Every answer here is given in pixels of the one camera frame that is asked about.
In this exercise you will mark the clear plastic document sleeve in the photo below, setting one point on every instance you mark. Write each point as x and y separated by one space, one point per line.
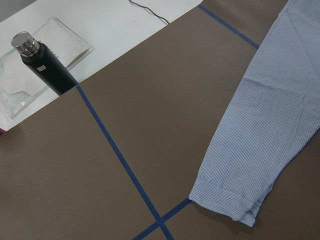
19 86

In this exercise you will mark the light blue striped shirt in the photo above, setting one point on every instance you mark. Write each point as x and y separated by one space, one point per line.
273 114

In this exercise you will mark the black water bottle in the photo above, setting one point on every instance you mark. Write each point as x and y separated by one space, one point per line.
42 62

